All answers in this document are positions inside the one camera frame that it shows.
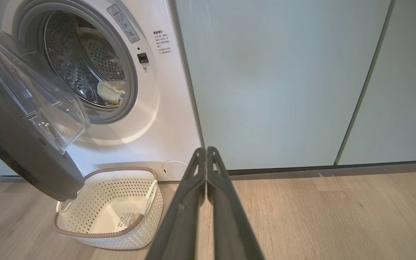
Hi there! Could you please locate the black text instruction sticker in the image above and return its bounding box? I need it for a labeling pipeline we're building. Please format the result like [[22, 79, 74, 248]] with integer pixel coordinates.
[[153, 30, 172, 55]]

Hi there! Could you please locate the cream perforated laundry basket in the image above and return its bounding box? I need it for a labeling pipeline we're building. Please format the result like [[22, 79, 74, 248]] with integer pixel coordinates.
[[53, 166, 164, 250]]

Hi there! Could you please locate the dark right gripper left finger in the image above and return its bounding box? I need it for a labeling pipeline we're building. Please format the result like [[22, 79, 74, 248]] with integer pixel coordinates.
[[146, 147, 207, 260]]

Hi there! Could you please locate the dark cabinet plinth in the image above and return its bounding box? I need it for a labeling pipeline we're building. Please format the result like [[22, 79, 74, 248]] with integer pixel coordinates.
[[227, 161, 416, 176]]

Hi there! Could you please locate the grey triangle warning sticker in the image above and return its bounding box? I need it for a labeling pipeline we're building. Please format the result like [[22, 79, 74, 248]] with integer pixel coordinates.
[[107, 4, 140, 44]]

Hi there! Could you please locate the white front-load washing machine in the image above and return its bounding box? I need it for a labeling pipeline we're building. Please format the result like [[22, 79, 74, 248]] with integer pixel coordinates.
[[0, 0, 204, 183]]

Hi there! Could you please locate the yellow garment with blue tag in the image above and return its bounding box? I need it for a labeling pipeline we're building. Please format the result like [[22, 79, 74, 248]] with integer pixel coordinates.
[[97, 80, 126, 106]]

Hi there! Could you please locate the round white filter cover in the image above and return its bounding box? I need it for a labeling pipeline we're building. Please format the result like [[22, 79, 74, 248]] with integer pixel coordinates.
[[162, 160, 189, 180]]

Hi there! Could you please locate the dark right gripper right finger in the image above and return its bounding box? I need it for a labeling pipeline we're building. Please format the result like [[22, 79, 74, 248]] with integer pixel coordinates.
[[207, 146, 265, 260]]

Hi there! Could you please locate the washing machine glass door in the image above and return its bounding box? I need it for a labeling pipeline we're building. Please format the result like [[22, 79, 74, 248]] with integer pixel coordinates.
[[0, 23, 91, 202]]

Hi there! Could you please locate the white product label sticker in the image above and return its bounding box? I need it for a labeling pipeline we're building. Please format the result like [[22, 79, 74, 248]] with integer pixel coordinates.
[[116, 211, 140, 229]]

